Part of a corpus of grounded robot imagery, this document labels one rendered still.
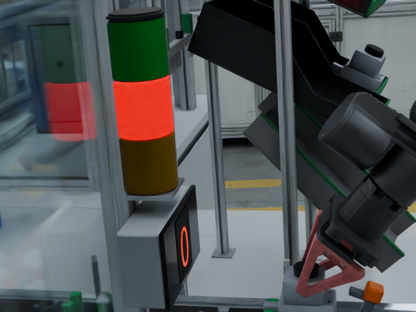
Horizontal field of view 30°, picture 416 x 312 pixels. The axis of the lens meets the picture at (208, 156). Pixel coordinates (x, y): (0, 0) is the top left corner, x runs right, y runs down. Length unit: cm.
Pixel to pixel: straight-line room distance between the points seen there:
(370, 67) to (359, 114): 42
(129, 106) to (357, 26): 432
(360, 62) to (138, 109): 65
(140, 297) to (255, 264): 80
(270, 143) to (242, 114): 392
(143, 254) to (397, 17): 437
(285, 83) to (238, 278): 48
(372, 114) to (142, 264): 31
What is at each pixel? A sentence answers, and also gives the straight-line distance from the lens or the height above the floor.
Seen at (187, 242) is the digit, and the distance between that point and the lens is 72.
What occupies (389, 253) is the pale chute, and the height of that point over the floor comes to 102.
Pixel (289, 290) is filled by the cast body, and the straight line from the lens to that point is 90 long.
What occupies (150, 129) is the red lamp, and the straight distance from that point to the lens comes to 66.
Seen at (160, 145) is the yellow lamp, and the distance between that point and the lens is 66.
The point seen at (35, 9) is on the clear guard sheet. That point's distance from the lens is 55.
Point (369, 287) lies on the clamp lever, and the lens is 91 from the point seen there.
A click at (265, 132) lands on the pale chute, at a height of 119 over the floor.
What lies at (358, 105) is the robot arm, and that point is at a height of 129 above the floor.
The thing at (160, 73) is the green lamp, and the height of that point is 137.
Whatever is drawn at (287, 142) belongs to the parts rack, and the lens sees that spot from 106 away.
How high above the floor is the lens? 149
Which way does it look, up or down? 17 degrees down
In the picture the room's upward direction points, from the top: 4 degrees counter-clockwise
